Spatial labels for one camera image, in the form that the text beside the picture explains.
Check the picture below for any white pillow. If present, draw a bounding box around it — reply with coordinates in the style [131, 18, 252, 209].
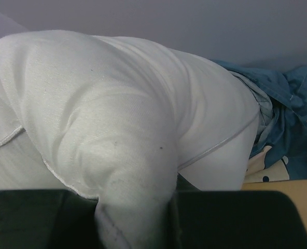
[0, 31, 259, 248]

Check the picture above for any dark blue lettered pillowcase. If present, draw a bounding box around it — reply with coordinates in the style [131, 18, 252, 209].
[217, 61, 307, 183]

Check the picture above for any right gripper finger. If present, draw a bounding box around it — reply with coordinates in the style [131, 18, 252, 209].
[176, 173, 198, 191]

